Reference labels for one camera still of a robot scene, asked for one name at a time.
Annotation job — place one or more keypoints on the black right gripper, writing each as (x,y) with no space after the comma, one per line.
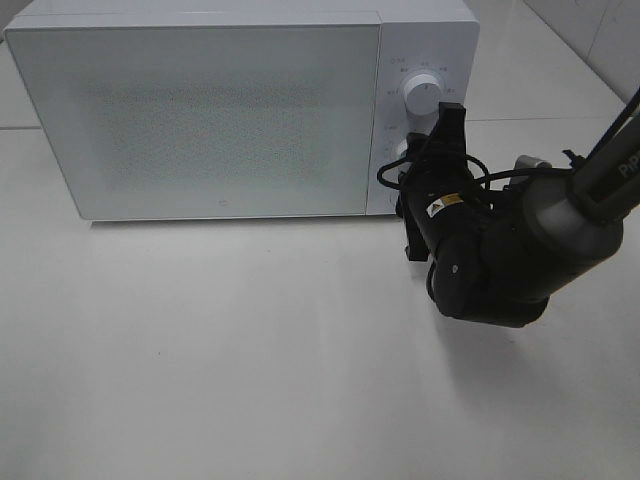
(437,182)

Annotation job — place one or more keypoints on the white timer knob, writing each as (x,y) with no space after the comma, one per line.
(403,151)

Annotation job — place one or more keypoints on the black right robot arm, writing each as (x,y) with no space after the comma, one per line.
(499,245)

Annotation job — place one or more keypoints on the upper white power knob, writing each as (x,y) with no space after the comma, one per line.
(422,93)

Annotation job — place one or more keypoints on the white microwave oven body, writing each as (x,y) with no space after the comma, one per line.
(439,37)

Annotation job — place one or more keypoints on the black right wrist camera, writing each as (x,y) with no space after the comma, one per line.
(416,249)

